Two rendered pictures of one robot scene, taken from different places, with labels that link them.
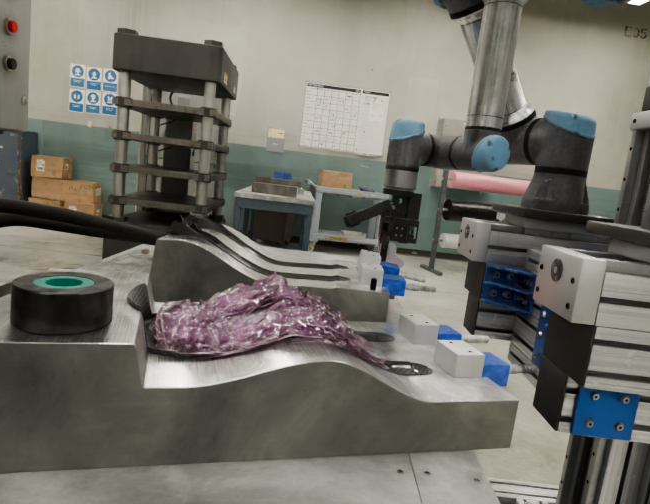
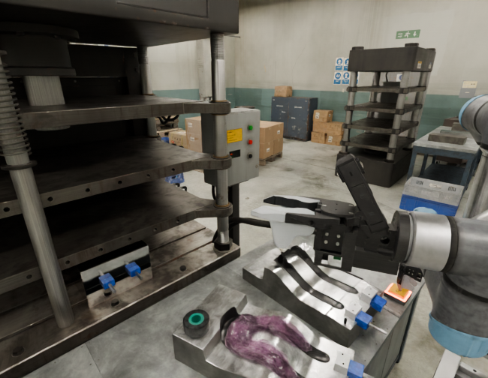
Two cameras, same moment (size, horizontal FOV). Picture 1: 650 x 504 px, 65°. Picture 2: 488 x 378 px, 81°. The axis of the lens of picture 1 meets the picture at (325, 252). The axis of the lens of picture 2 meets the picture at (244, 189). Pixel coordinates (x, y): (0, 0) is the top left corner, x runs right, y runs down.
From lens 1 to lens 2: 69 cm
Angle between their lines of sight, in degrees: 46
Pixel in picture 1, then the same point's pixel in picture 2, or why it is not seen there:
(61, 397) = (189, 353)
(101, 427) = (197, 364)
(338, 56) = not seen: outside the picture
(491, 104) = not seen: hidden behind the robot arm
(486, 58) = (474, 193)
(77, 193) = (333, 129)
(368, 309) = (340, 331)
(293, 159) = not seen: hidden behind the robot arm
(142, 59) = (364, 63)
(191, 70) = (393, 65)
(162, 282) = (266, 282)
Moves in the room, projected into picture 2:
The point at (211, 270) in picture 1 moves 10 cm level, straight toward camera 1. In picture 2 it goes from (281, 286) to (268, 301)
